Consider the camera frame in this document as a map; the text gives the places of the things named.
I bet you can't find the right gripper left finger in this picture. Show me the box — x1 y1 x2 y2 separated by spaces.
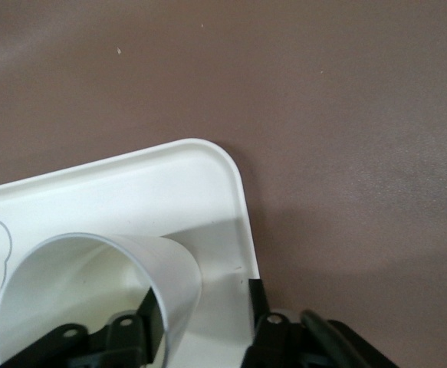
0 287 167 368

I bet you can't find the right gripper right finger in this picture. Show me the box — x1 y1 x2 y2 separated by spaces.
241 278 324 368

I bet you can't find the white plastic cup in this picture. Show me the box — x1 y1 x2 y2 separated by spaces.
0 232 204 368

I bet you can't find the white bear print tray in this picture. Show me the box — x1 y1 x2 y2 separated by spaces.
0 137 263 368

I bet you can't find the brown table mat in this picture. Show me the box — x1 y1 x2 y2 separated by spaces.
0 0 447 368

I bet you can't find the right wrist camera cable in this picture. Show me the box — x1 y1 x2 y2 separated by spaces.
301 308 363 368

